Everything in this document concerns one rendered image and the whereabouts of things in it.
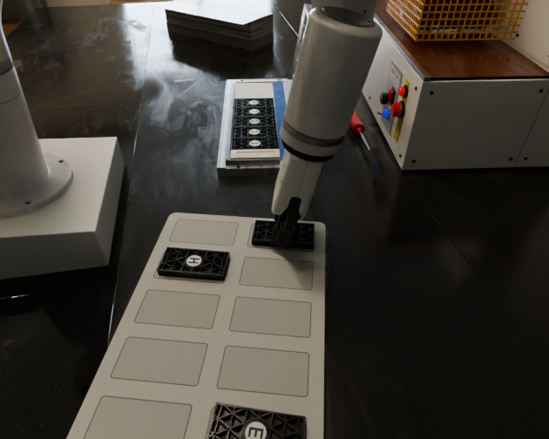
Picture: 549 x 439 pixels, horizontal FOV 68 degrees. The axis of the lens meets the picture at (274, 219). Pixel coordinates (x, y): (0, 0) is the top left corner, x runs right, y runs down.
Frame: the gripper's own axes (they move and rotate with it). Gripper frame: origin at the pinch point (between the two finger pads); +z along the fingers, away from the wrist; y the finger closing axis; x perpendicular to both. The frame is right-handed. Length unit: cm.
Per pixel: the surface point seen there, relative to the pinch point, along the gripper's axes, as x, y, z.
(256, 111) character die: -9.5, -39.7, 2.3
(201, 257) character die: -11.2, 7.0, 3.8
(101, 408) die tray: -16.9, 30.0, 6.2
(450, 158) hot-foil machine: 30.5, -23.3, -6.2
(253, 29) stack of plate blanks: -18, -93, 1
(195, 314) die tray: -9.7, 16.5, 4.7
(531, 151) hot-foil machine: 45, -26, -11
